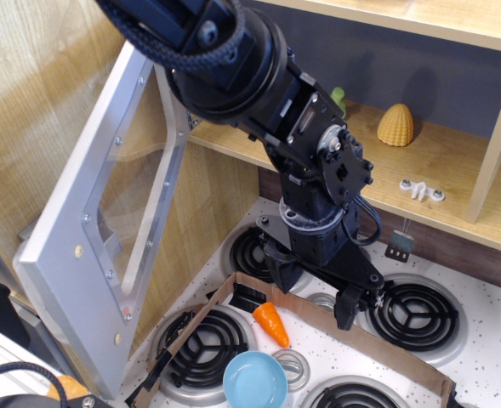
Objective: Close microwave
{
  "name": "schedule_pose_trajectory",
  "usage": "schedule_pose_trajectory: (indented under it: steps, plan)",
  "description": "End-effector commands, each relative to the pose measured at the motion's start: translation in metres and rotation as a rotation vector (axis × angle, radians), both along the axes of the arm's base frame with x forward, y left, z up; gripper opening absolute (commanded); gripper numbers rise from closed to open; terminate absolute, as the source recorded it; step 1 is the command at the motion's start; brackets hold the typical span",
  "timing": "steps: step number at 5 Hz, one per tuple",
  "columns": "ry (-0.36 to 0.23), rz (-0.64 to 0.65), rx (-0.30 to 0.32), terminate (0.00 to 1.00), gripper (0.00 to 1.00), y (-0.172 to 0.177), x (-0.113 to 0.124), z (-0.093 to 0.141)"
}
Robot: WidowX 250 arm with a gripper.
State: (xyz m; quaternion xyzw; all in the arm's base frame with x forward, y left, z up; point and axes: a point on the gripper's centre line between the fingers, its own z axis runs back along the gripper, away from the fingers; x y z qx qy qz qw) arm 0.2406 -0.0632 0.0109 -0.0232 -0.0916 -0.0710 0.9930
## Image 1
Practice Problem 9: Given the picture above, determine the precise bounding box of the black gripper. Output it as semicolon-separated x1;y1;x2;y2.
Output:
256;203;384;331

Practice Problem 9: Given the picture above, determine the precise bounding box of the grey toy microwave door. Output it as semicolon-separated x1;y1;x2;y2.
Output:
13;44;191;400

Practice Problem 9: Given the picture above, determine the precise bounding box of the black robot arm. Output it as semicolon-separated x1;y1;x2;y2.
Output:
100;1;384;330

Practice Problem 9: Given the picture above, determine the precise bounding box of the silver back stove knob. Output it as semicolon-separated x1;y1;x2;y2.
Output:
307;292;335;315

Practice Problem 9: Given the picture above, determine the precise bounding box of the silver stove knob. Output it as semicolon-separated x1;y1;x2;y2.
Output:
272;349;310;393
307;292;335;315

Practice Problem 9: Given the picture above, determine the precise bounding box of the orange toy carrot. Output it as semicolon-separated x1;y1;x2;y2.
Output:
252;302;290;348

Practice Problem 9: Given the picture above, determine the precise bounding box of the back left stove burner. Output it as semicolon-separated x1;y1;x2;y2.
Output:
219;224;275;285

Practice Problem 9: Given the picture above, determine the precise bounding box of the stove burner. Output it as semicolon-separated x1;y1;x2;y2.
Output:
159;305;257;407
219;224;275;285
356;273;469;367
299;375;408;408

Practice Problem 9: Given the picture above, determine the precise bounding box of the small hanging spatula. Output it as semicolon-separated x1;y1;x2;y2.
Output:
384;218;414;263

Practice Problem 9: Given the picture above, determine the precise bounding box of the front right stove burner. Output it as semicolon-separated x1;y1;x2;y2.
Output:
299;375;408;408

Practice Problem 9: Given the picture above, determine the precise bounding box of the light blue bowl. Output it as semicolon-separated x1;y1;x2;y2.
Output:
223;351;288;408

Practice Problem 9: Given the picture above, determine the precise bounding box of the back right stove burner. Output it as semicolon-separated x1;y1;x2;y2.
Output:
356;273;469;367

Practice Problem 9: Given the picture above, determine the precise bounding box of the front left stove burner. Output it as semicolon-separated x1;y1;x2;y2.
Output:
159;305;257;407

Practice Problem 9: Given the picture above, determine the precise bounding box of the brown cardboard strip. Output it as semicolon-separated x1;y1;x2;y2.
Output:
115;270;453;407

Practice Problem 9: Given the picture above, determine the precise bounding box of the yellow toy corn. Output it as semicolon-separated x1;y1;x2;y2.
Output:
377;104;414;147

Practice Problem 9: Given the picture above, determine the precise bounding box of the wooden shelf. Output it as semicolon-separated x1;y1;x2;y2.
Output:
189;0;501;258

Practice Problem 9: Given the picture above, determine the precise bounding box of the green toy broccoli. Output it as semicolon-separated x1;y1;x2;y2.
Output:
331;87;347;119

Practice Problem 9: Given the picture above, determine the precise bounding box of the orange toy at bottom left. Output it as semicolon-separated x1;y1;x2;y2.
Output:
45;375;89;401

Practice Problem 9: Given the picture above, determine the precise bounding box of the black braided cable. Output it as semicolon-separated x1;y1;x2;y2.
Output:
0;361;69;408

